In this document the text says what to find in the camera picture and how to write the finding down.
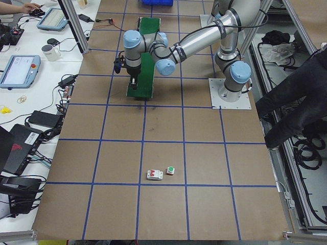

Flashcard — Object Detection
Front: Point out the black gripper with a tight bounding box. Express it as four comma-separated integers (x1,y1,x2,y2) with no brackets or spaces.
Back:
126,65,142,90

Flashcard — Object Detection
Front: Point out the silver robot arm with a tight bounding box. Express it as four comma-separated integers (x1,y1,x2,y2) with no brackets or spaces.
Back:
122,1,261,90

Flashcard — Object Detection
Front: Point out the green conveyor belt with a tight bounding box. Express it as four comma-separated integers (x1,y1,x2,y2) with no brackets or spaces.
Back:
123,17,163,99

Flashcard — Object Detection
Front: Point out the blue plastic bin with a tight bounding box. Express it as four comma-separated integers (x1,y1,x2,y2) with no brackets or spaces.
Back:
142,0,174,6

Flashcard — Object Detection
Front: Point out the white mug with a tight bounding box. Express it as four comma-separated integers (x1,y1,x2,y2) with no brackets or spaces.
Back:
41,44,61,61

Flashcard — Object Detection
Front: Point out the white red circuit breaker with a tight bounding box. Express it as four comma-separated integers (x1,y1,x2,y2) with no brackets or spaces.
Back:
147,169,164,181

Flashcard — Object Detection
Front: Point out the green push button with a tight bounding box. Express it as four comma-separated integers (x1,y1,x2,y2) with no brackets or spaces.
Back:
166,166,175,176

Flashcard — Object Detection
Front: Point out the black power adapter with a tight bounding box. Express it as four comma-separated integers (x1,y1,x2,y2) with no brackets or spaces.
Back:
28,110,63,128

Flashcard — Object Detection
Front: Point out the far teach pendant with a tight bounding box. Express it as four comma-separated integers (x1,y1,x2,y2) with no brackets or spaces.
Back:
36,8,68,31

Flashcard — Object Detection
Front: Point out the teach pendant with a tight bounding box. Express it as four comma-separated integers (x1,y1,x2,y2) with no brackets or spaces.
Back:
36,8,68,31
1,55,41,90

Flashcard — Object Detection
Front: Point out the near teach pendant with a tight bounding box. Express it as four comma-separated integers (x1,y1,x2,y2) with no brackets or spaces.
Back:
1,55,41,90

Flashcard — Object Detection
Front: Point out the black laptop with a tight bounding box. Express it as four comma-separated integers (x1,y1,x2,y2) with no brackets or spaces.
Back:
1,124,43,176

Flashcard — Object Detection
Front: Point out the person in dark clothes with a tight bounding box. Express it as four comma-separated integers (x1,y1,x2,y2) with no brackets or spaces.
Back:
255,47,327,151

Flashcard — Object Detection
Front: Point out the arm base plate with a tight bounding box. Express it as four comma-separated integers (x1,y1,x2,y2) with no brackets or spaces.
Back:
208,78,251,110
200,14,216,28

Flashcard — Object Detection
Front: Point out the aluminium frame post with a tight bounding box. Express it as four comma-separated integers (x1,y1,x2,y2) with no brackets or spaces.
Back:
58,0,89,55

